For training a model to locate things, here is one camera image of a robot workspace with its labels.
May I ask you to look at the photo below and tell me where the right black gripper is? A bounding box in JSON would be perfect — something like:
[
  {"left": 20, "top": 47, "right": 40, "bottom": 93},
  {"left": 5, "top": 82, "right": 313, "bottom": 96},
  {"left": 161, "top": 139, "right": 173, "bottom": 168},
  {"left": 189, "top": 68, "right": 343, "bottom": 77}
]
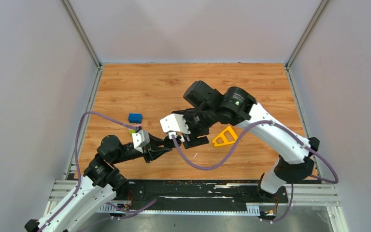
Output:
[{"left": 177, "top": 106, "right": 217, "bottom": 148}]

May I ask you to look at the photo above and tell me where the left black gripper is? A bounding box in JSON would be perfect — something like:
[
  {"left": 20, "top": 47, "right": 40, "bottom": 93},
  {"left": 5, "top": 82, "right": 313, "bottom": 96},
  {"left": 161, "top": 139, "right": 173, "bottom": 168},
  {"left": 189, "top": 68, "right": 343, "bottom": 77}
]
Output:
[{"left": 112, "top": 131, "right": 173, "bottom": 164}]

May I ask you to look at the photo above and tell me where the black earbud charging case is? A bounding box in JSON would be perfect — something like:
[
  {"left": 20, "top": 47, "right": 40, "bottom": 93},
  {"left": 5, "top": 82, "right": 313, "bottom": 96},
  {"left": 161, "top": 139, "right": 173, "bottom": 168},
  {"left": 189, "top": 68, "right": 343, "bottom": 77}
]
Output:
[{"left": 163, "top": 135, "right": 182, "bottom": 148}]

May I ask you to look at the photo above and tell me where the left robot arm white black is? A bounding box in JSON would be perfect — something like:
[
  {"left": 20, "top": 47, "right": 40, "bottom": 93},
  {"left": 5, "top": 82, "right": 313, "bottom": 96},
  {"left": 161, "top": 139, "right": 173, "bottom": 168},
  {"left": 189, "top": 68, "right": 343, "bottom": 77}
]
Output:
[{"left": 25, "top": 130, "right": 182, "bottom": 232}]

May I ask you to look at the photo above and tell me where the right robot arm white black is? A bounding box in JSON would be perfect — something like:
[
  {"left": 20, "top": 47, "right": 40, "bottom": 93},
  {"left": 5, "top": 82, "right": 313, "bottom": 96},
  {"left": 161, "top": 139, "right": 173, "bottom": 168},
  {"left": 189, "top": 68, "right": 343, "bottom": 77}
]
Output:
[{"left": 160, "top": 81, "right": 319, "bottom": 202}]

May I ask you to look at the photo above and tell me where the pink green orange brick stack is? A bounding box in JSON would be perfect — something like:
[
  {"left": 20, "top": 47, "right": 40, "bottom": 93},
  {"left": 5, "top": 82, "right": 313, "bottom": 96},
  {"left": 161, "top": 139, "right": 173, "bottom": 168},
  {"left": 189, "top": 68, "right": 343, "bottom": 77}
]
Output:
[{"left": 128, "top": 127, "right": 140, "bottom": 135}]

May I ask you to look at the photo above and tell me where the blue toy brick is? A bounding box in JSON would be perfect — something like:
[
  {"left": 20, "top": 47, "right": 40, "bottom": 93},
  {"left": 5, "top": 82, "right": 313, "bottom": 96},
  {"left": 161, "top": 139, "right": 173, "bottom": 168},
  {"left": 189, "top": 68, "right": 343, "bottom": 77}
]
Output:
[{"left": 128, "top": 113, "right": 143, "bottom": 124}]

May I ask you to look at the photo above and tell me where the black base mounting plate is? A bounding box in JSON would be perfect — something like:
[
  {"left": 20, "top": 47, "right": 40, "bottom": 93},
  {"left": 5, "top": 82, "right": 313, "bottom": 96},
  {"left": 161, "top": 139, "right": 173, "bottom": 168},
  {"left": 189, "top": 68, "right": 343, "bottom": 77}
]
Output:
[{"left": 112, "top": 179, "right": 288, "bottom": 212}]

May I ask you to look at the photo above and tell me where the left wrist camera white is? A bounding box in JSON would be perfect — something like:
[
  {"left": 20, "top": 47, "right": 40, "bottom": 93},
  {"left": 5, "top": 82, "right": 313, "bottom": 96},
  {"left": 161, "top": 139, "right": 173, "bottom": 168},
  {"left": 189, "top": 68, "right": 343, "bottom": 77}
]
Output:
[{"left": 131, "top": 130, "right": 150, "bottom": 153}]

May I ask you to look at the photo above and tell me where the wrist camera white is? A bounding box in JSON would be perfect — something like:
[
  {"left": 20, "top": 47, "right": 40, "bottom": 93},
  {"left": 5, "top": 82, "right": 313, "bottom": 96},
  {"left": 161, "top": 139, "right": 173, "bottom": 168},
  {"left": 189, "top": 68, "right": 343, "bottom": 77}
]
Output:
[
  {"left": 160, "top": 114, "right": 191, "bottom": 135},
  {"left": 131, "top": 130, "right": 150, "bottom": 153}
]

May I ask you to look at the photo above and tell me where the yellow triangular toy frame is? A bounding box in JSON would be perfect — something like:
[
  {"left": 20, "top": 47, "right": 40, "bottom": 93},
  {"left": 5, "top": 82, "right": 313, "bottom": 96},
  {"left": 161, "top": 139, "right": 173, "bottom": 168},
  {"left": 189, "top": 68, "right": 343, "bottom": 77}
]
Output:
[{"left": 212, "top": 126, "right": 238, "bottom": 147}]

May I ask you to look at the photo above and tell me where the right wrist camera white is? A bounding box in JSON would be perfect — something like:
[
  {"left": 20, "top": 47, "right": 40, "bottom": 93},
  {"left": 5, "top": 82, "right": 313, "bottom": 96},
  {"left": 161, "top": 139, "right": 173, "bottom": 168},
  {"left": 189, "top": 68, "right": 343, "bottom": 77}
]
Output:
[{"left": 160, "top": 114, "right": 191, "bottom": 135}]

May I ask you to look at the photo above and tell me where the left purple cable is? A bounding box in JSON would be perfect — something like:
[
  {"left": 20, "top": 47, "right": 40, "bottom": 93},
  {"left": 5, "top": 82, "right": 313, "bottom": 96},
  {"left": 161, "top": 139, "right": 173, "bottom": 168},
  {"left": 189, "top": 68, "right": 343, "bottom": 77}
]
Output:
[{"left": 36, "top": 111, "right": 157, "bottom": 232}]

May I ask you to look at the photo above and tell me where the white slotted cable duct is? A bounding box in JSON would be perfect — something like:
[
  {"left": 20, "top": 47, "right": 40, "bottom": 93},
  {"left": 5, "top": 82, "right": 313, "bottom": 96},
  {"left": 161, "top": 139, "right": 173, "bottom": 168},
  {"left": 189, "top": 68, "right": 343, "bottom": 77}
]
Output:
[{"left": 59, "top": 202, "right": 261, "bottom": 217}]

